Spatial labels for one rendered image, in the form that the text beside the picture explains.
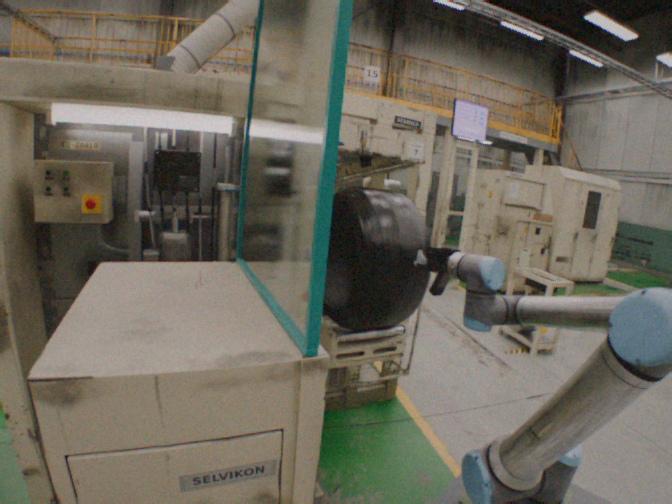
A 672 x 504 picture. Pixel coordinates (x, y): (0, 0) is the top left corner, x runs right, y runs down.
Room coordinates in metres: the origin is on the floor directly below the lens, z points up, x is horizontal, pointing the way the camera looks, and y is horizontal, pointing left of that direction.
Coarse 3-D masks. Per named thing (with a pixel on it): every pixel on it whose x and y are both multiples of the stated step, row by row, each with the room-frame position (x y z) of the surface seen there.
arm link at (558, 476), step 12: (564, 456) 0.66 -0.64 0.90; (576, 456) 0.67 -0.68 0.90; (552, 468) 0.66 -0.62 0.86; (564, 468) 0.66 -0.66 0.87; (576, 468) 0.67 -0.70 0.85; (552, 480) 0.65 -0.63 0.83; (564, 480) 0.66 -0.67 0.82; (540, 492) 0.65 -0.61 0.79; (552, 492) 0.66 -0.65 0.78; (564, 492) 0.67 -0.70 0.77
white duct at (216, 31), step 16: (240, 0) 1.43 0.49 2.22; (256, 0) 1.46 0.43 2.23; (224, 16) 1.41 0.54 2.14; (240, 16) 1.44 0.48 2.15; (256, 16) 1.51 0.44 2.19; (192, 32) 1.39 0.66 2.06; (208, 32) 1.38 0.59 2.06; (224, 32) 1.42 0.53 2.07; (176, 48) 1.35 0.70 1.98; (192, 48) 1.36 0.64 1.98; (208, 48) 1.40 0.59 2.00; (176, 64) 1.33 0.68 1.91; (192, 64) 1.37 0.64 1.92
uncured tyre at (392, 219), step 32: (352, 192) 1.42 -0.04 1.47; (384, 192) 1.45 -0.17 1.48; (352, 224) 1.33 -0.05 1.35; (384, 224) 1.27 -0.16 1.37; (416, 224) 1.34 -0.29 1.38; (352, 256) 1.80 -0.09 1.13; (384, 256) 1.22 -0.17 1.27; (416, 256) 1.28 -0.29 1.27; (352, 288) 1.72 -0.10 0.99; (384, 288) 1.22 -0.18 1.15; (416, 288) 1.28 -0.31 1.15; (352, 320) 1.30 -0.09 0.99; (384, 320) 1.31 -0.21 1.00
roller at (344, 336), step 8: (376, 328) 1.40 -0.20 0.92; (384, 328) 1.41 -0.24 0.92; (392, 328) 1.42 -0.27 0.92; (400, 328) 1.44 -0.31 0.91; (344, 336) 1.31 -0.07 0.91; (352, 336) 1.33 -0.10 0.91; (360, 336) 1.34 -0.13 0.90; (368, 336) 1.36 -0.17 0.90; (376, 336) 1.38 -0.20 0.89; (384, 336) 1.40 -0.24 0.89
